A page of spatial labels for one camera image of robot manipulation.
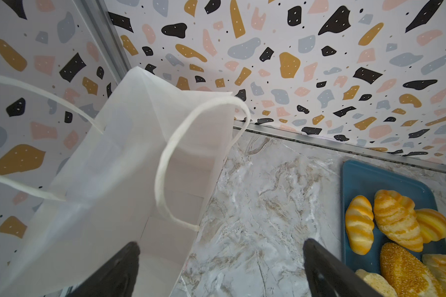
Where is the large sesame bread loaf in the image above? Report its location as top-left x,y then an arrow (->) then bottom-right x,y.
380,243 -> 446,297

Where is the round striped bun behind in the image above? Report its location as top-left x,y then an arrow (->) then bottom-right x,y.
415,209 -> 446,244

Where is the large striped croissant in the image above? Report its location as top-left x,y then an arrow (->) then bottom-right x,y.
374,190 -> 424,252

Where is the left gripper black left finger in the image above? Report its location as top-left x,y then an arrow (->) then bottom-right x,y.
68,241 -> 140,297

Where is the left aluminium corner post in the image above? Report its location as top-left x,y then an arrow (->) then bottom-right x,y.
73,0 -> 131,84

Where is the small striped croissant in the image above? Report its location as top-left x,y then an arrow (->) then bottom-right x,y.
344,196 -> 375,256

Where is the white floral paper bag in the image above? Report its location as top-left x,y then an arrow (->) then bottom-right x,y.
0,67 -> 251,297

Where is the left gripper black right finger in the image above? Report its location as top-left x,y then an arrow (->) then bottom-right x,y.
303,238 -> 380,297

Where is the pale crumbly bread roll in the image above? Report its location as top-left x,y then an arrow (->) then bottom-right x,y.
356,269 -> 398,297

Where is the teal plastic tray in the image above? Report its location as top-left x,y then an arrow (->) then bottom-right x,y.
341,160 -> 438,273

